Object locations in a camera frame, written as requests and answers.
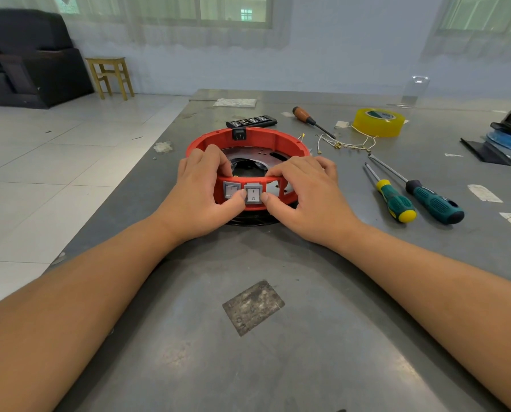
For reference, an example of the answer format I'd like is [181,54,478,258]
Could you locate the person's right hand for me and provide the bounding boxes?
[259,155,363,253]

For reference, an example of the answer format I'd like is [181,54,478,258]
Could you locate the narrow window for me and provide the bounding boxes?
[437,0,511,35]

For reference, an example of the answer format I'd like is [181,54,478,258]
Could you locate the wooden stool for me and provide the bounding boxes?
[85,57,135,101]

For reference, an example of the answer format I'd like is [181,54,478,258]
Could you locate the dark green black screwdriver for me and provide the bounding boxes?
[368,153,465,225]

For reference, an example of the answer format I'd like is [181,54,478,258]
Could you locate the wide sheer curtain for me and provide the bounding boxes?
[0,0,293,50]

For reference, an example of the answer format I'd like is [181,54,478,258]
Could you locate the wooden handle screwdriver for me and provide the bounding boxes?
[292,106,337,140]

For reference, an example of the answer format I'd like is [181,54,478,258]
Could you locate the black flat plate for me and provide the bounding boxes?
[460,137,511,167]

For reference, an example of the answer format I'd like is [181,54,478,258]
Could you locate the black bit set case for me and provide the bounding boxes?
[226,115,278,129]

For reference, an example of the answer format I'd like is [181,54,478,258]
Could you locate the narrow sheer curtain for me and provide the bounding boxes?
[422,0,511,63]

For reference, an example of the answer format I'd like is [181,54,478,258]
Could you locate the white paper sheet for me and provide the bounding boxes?
[212,98,258,108]

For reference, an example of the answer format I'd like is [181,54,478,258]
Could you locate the black armchair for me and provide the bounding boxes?
[0,8,95,110]

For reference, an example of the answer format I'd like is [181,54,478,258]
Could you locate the wide window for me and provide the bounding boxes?
[53,0,274,30]

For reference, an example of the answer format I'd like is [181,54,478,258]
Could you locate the person's right forearm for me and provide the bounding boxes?
[337,225,511,412]

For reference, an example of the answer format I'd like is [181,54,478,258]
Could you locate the red plastic ring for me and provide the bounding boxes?
[185,126,311,212]

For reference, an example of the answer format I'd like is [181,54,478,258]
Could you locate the yellow tape roll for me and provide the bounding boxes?
[352,108,406,138]

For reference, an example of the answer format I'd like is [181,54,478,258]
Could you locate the white yellow wires bundle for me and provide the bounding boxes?
[297,126,377,155]

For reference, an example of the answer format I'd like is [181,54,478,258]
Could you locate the green yellow handle screwdriver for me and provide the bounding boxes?
[363,161,418,224]

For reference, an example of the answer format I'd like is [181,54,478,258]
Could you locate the person's left forearm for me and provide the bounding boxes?
[0,214,179,412]

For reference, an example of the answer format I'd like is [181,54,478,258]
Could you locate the person's left hand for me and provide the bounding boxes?
[152,144,247,245]

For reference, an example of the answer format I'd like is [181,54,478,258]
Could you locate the clear acrylic stand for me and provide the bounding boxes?
[388,76,431,109]

